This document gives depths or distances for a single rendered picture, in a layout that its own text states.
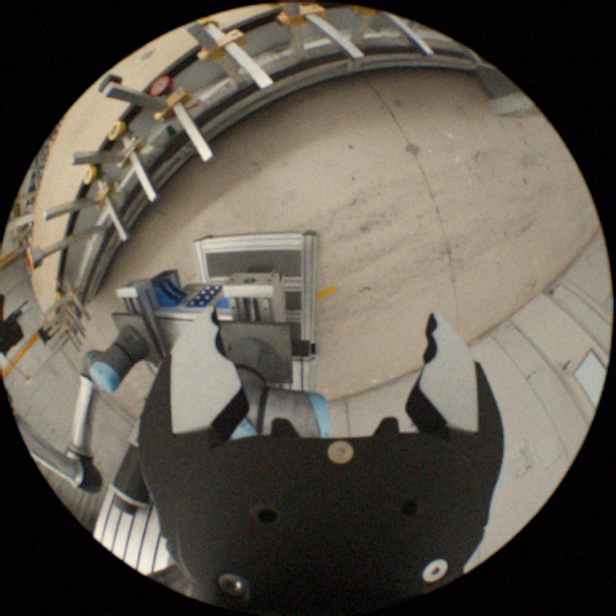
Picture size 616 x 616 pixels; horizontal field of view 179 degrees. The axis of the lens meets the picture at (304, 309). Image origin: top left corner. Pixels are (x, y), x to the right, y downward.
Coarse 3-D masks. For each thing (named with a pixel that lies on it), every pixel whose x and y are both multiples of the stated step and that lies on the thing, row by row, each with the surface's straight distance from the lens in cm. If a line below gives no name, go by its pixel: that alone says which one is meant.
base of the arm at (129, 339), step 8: (128, 328) 80; (120, 336) 80; (128, 336) 78; (136, 336) 78; (120, 344) 78; (128, 344) 77; (136, 344) 78; (144, 344) 79; (128, 352) 77; (136, 352) 78; (144, 352) 80; (136, 360) 80
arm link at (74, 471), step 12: (12, 408) 72; (24, 420) 74; (24, 432) 72; (36, 432) 75; (36, 444) 73; (48, 444) 75; (36, 456) 75; (48, 456) 74; (60, 456) 76; (60, 468) 76; (72, 468) 78; (84, 468) 80; (96, 468) 88; (72, 480) 80; (84, 480) 79; (96, 480) 83; (96, 492) 86
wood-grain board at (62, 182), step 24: (240, 24) 98; (144, 48) 126; (168, 48) 107; (192, 48) 96; (120, 72) 129; (144, 72) 107; (96, 96) 140; (72, 120) 163; (96, 120) 124; (120, 120) 105; (72, 144) 147; (96, 144) 114; (48, 168) 192; (72, 168) 138; (48, 192) 185; (72, 192) 133; (48, 240) 192; (48, 264) 208; (48, 288) 239
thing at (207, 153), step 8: (168, 96) 90; (176, 104) 84; (176, 112) 82; (184, 112) 79; (184, 120) 77; (192, 120) 77; (192, 128) 74; (192, 136) 72; (200, 136) 71; (200, 144) 69; (208, 144) 71; (200, 152) 69; (208, 152) 67; (208, 160) 68
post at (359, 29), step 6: (360, 18) 96; (366, 18) 96; (354, 24) 100; (360, 24) 97; (366, 24) 99; (354, 30) 102; (360, 30) 100; (354, 36) 103; (360, 36) 103; (354, 42) 105; (360, 42) 106
